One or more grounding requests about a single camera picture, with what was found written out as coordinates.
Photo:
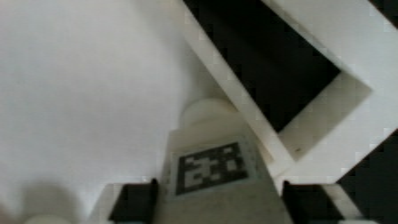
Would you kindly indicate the white L-shaped obstacle fence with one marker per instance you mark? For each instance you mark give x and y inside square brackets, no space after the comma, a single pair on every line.
[342,135]

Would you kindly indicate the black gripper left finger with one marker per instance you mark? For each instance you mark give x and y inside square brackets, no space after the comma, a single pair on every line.
[136,203]

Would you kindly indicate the white table leg with tag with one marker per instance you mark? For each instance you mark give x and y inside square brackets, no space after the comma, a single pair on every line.
[218,189]

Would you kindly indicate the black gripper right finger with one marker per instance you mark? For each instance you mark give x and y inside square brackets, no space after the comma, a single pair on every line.
[310,204]

